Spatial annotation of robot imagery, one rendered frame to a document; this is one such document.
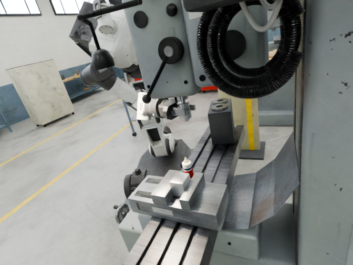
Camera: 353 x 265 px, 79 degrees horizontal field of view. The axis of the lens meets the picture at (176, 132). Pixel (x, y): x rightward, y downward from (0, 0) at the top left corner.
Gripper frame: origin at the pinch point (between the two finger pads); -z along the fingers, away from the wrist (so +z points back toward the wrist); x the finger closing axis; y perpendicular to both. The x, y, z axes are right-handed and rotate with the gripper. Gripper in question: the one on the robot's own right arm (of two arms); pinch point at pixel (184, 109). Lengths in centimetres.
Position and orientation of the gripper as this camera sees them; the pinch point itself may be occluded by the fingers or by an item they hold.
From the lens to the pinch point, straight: 80.6
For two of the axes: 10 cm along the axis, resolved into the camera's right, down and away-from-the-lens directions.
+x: 6.5, -4.3, 6.3
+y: 2.0, 8.9, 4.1
